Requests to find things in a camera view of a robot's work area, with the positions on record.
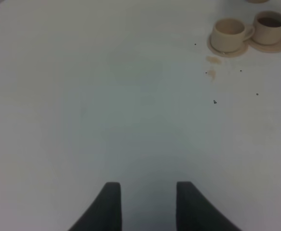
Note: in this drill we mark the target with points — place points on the left beige teacup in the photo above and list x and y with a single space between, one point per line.
229 34

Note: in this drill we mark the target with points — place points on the beige ceramic teapot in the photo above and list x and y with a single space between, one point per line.
256 1

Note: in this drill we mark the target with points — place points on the right beige teacup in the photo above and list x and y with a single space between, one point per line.
267 26

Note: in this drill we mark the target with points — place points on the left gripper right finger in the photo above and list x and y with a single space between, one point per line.
195 213

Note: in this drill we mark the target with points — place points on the right beige cup saucer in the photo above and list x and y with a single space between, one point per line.
274 48

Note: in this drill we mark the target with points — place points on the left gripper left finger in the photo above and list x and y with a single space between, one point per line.
104 214

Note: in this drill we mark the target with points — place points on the beige teacup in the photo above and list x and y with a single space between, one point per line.
267 26
229 34

